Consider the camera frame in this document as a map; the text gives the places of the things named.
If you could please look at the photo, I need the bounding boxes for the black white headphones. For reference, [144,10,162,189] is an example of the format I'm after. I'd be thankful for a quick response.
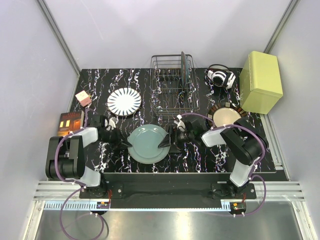
[206,63,237,90]

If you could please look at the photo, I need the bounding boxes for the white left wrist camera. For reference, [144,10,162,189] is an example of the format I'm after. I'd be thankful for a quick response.
[104,117,117,131]

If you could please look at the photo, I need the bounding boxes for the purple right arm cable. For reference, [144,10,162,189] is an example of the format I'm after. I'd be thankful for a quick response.
[178,112,268,218]

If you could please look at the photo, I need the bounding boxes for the yellow green box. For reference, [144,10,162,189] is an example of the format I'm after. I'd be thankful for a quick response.
[239,51,283,115]

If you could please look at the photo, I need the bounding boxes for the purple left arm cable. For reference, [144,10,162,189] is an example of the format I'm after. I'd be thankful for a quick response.
[54,107,111,237]

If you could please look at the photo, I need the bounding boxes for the light teal plate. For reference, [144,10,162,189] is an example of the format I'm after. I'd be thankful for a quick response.
[127,124,170,165]

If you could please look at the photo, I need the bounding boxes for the dark cover book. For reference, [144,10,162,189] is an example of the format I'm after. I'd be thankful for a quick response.
[57,110,85,136]

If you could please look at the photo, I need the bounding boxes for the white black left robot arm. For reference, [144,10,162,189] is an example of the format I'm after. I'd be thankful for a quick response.
[45,115,132,198]

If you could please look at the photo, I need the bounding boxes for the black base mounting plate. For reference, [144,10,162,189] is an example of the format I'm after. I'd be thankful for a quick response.
[47,171,291,210]

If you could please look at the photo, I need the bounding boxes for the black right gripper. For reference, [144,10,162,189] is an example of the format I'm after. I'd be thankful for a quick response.
[157,124,194,154]

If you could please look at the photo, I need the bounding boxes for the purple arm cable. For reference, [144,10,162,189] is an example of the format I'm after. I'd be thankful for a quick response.
[178,112,268,218]
[54,107,111,237]

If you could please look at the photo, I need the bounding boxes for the dark wire dish rack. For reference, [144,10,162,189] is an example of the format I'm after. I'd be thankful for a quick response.
[150,53,200,118]

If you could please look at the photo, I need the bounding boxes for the brown cream checkered plate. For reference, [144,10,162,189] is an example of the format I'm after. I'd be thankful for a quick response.
[206,102,247,127]

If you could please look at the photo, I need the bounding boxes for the pink cube socket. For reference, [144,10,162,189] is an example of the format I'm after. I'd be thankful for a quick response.
[75,90,92,107]

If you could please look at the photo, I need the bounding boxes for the dark blue glazed plate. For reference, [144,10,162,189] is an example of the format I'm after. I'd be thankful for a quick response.
[181,51,189,88]

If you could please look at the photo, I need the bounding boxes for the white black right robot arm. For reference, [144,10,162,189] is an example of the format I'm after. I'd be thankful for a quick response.
[157,118,268,199]

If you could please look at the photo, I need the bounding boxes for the aluminium rail frame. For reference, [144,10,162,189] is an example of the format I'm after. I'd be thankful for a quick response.
[22,176,318,240]

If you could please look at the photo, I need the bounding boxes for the white blue striped plate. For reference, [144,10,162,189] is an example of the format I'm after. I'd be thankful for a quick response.
[107,87,142,117]

